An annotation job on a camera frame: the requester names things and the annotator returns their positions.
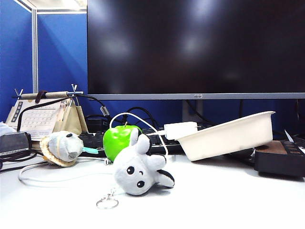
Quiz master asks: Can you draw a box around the cream rectangular tray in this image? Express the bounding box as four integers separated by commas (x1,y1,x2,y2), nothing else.
174,110,276,162

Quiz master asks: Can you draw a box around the black power adapter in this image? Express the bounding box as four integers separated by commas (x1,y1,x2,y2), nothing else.
85,114,112,133

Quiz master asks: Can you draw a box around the teal plastic handle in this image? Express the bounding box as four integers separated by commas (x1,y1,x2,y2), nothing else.
81,146,99,155

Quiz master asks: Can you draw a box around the black device left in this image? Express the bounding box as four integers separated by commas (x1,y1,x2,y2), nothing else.
0,131,33,156

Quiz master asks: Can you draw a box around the grey plush with straw hat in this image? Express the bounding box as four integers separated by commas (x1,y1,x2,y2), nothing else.
39,130,85,167

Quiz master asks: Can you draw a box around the black monitor cable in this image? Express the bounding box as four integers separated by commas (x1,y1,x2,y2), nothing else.
185,100,215,125

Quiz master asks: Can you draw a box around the white usb cable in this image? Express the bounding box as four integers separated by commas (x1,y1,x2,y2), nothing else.
18,112,171,185

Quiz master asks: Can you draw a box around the black cable bundle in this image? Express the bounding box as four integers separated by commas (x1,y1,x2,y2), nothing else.
0,152,39,174

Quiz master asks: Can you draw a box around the beige canvas stand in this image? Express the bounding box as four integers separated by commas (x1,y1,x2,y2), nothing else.
55,98,89,135

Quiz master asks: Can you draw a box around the black cable with ferrite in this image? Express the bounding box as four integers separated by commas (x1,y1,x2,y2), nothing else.
17,94,111,132

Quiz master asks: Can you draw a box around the white desk calendar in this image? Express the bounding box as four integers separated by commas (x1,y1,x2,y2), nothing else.
5,98,63,140

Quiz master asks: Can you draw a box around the large black computer monitor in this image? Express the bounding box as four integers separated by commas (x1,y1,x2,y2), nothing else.
87,0,305,100

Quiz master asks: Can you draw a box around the black keyboard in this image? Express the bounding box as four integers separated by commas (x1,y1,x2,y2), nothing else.
78,127,211,156

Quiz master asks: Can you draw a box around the grey plush octopus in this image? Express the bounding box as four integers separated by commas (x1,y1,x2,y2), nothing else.
112,128,175,197

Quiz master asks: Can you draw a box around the grey monitor stand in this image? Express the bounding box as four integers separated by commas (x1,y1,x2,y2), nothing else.
182,99,204,124

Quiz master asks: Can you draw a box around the green apple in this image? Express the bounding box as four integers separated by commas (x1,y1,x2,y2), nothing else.
102,121,144,163

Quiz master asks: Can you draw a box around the wooden rod with metal crosses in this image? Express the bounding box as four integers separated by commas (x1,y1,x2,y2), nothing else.
12,83,84,100

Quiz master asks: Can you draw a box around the silver keyring chain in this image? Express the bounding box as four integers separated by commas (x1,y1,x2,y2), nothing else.
95,187,119,210

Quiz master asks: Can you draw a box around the white tissue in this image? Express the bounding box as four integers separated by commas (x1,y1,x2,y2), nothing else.
0,121,18,137

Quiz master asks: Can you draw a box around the looped black cable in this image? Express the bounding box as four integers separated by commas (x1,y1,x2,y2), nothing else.
126,106,158,127

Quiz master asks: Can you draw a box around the black and brown box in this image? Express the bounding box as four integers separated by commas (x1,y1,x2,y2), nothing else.
253,139,305,178

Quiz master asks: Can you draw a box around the aluminium partition frame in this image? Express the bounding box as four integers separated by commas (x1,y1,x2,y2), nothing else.
14,0,88,94

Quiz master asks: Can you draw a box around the white charger adapter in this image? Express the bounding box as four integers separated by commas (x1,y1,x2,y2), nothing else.
163,121,199,140

